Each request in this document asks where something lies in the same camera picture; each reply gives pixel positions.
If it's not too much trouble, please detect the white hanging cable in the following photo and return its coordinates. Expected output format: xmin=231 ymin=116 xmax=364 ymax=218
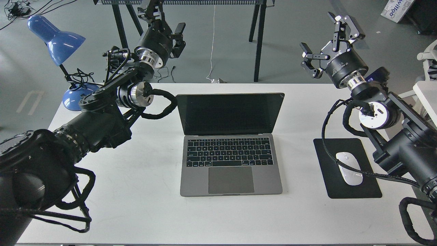
xmin=206 ymin=5 xmax=226 ymax=84

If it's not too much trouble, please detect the blue desk lamp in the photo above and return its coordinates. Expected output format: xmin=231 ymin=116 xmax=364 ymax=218
xmin=27 ymin=15 xmax=99 ymax=111

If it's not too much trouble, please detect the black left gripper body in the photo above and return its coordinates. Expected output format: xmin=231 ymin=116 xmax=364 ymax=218
xmin=136 ymin=20 xmax=173 ymax=65

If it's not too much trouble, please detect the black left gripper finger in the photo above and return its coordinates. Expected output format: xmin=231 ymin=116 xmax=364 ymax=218
xmin=171 ymin=23 xmax=186 ymax=58
xmin=138 ymin=0 xmax=166 ymax=29

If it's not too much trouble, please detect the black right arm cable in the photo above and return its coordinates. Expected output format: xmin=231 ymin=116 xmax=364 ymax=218
xmin=321 ymin=99 xmax=422 ymax=188

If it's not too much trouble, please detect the white computer mouse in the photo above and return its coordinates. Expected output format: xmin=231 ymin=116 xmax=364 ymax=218
xmin=336 ymin=152 xmax=363 ymax=186

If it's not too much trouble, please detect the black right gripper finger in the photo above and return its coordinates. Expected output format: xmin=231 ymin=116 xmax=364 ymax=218
xmin=300 ymin=42 xmax=331 ymax=79
xmin=328 ymin=12 xmax=365 ymax=52

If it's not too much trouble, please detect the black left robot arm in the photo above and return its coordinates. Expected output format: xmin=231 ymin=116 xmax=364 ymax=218
xmin=1 ymin=0 xmax=185 ymax=246

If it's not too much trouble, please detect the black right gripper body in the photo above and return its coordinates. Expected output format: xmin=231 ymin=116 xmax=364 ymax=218
xmin=324 ymin=48 xmax=368 ymax=88

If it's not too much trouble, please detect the black cable bundle on floor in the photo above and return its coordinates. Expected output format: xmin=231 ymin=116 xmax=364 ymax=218
xmin=0 ymin=0 xmax=77 ymax=31

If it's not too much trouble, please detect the cardboard box with print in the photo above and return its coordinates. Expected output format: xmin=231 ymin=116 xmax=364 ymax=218
xmin=380 ymin=0 xmax=415 ymax=23

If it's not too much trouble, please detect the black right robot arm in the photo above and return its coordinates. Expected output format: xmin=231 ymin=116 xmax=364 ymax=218
xmin=300 ymin=12 xmax=437 ymax=246

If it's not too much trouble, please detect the black mouse pad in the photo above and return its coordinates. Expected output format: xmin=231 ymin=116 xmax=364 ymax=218
xmin=313 ymin=138 xmax=382 ymax=199

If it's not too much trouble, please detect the white side table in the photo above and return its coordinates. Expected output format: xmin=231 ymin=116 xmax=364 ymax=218
xmin=400 ymin=40 xmax=437 ymax=123

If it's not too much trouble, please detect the black trestle table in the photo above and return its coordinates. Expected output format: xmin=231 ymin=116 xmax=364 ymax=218
xmin=93 ymin=0 xmax=276 ymax=82

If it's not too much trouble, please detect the grey laptop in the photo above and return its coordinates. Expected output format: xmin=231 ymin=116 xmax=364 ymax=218
xmin=176 ymin=92 xmax=285 ymax=197

